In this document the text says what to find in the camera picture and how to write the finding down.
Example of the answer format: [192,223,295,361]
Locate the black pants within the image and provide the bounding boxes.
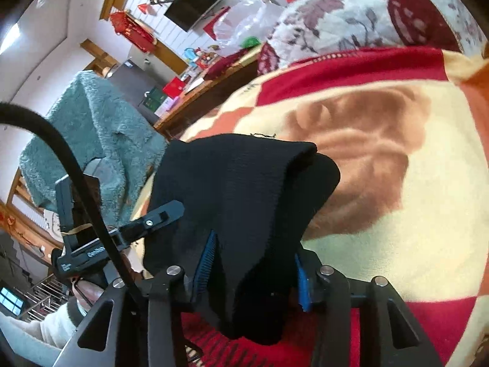
[143,134,341,345]

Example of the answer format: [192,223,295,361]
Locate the left hand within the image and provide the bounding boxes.
[72,253,141,316]

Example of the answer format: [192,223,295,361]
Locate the red box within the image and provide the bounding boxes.
[163,77,186,98]

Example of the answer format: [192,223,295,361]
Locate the wooden desk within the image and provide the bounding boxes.
[153,46,261,139]

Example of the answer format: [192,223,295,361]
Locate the grey refrigerator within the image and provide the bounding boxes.
[105,60,167,125]

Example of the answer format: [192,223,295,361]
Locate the red orange cream blanket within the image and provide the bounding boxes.
[183,47,488,366]

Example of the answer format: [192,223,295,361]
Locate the dark red cloth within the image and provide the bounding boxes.
[203,47,250,80]

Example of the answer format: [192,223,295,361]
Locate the red hanging decoration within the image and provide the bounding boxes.
[109,11,157,53]

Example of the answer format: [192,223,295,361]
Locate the clear plastic bag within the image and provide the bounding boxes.
[213,0,284,56]

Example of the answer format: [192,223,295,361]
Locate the floral red white pillow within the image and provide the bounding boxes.
[258,0,465,75]

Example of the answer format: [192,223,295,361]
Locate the black cable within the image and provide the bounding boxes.
[0,101,143,302]

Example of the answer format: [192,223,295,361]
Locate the black wall television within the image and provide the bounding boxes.
[164,0,221,32]

